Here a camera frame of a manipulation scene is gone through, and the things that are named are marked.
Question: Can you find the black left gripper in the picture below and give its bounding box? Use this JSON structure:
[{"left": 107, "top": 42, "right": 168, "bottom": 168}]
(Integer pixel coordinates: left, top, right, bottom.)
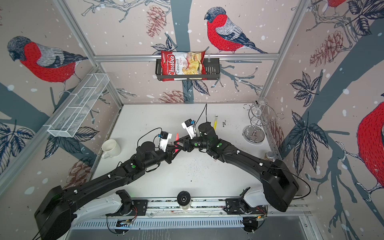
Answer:
[{"left": 143, "top": 144, "right": 181, "bottom": 170}]

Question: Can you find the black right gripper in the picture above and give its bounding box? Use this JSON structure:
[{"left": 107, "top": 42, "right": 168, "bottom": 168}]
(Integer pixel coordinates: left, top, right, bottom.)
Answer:
[{"left": 173, "top": 133, "right": 211, "bottom": 154}]

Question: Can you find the pink highlighter pen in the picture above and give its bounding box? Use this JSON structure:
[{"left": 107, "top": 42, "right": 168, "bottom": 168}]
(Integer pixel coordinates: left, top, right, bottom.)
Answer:
[{"left": 174, "top": 133, "right": 179, "bottom": 153}]

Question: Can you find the yellow highlighter pen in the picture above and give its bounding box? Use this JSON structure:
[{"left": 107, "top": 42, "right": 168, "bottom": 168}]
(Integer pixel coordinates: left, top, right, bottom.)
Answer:
[{"left": 213, "top": 115, "right": 218, "bottom": 130}]

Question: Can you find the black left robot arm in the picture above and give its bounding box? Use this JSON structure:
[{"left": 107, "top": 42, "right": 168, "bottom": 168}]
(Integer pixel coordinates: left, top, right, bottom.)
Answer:
[{"left": 34, "top": 142, "right": 184, "bottom": 240}]

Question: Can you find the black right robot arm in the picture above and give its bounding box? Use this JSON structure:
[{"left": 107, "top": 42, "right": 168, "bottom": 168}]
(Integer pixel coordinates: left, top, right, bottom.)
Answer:
[{"left": 174, "top": 122, "right": 300, "bottom": 212}]

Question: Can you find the white ceramic mug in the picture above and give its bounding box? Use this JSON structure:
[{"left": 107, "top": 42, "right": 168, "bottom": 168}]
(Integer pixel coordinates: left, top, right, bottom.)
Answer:
[{"left": 102, "top": 139, "right": 121, "bottom": 159}]

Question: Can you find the red cassava chips bag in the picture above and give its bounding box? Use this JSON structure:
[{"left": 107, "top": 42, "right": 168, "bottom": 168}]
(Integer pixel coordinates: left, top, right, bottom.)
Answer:
[{"left": 161, "top": 51, "right": 206, "bottom": 82}]

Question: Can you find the chrome spiral glass holder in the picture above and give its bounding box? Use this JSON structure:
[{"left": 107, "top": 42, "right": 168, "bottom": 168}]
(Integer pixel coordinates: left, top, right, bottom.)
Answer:
[{"left": 243, "top": 97, "right": 284, "bottom": 144}]

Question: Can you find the glass spice jar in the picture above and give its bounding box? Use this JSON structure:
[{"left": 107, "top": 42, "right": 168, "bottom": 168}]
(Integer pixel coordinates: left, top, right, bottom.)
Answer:
[{"left": 265, "top": 152, "right": 276, "bottom": 162}]

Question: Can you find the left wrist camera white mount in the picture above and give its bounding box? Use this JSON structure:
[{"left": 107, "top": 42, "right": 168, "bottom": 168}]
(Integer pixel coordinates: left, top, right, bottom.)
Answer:
[{"left": 158, "top": 131, "right": 172, "bottom": 152}]

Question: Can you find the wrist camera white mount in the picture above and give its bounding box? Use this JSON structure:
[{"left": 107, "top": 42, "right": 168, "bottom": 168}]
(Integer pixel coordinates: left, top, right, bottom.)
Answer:
[
  {"left": 182, "top": 119, "right": 196, "bottom": 139},
  {"left": 158, "top": 131, "right": 172, "bottom": 152}
]

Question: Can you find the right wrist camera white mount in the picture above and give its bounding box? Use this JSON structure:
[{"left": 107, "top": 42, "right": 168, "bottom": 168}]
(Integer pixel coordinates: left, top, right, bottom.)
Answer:
[{"left": 182, "top": 119, "right": 196, "bottom": 139}]

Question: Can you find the black round knob on rail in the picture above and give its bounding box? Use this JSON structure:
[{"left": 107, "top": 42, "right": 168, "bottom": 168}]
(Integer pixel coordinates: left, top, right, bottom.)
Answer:
[{"left": 177, "top": 191, "right": 191, "bottom": 211}]

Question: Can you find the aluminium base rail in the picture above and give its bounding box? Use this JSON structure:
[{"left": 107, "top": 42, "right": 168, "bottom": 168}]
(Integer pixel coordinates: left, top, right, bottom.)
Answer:
[{"left": 64, "top": 196, "right": 313, "bottom": 218}]

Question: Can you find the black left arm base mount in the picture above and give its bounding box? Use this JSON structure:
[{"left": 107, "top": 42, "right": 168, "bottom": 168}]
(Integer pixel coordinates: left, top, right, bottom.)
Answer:
[{"left": 108, "top": 199, "right": 149, "bottom": 217}]

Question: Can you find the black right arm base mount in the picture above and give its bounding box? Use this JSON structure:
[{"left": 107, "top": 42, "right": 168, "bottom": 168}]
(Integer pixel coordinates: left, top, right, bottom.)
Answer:
[{"left": 223, "top": 198, "right": 268, "bottom": 215}]

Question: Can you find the black wire wall basket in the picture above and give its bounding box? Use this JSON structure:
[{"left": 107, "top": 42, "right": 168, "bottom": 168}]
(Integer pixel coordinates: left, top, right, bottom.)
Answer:
[{"left": 155, "top": 58, "right": 221, "bottom": 82}]

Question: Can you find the aluminium frame crossbar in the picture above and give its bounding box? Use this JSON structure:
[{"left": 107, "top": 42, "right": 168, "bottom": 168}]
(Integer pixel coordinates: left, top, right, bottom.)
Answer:
[{"left": 93, "top": 53, "right": 280, "bottom": 63}]

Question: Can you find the white wire mesh shelf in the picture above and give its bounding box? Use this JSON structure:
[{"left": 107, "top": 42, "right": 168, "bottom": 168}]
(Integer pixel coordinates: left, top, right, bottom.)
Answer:
[{"left": 48, "top": 73, "right": 110, "bottom": 138}]

